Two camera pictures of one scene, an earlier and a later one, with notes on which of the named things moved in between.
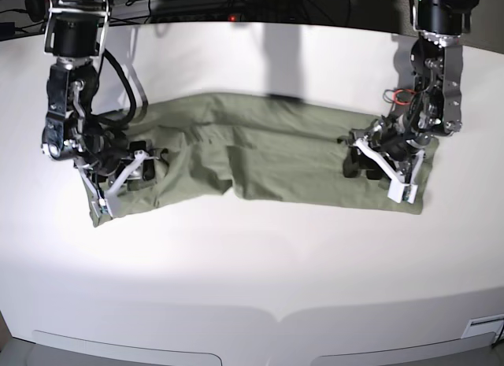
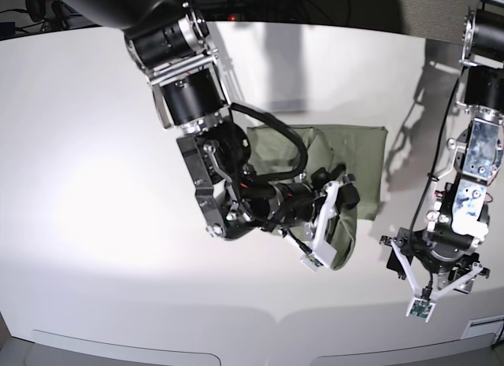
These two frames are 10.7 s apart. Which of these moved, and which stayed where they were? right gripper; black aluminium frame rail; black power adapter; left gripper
Moved: right gripper; left gripper
Stayed: black power adapter; black aluminium frame rail
